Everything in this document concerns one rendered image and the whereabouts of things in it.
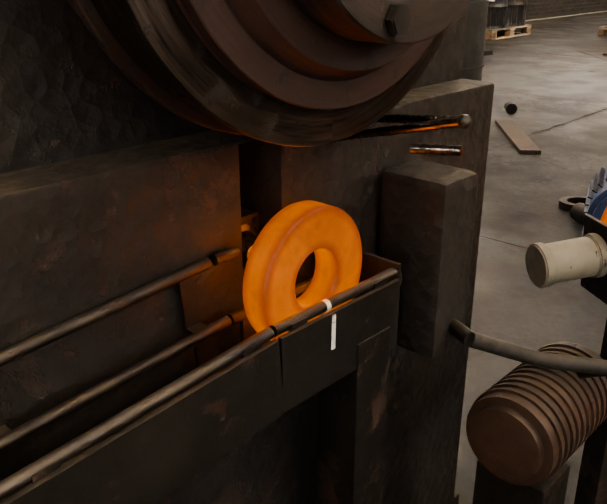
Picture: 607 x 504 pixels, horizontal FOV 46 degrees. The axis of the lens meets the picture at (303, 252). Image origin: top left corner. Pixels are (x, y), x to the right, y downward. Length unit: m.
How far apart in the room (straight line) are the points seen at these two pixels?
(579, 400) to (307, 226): 0.48
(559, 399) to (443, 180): 0.32
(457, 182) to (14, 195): 0.50
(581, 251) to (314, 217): 0.42
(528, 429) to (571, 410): 0.08
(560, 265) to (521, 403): 0.18
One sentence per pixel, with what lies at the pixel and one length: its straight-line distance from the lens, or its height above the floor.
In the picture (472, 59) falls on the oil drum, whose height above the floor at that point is 0.62.
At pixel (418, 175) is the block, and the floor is 0.80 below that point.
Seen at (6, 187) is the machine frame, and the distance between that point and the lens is 0.62.
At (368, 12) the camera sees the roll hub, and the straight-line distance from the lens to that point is 0.56.
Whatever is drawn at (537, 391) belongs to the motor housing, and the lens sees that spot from 0.97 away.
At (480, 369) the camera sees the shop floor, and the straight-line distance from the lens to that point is 2.06.
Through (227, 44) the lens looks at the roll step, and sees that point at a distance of 0.55.
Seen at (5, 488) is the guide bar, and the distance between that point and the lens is 0.58.
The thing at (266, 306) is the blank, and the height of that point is 0.73.
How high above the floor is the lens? 1.04
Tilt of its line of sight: 22 degrees down
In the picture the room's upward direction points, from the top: straight up
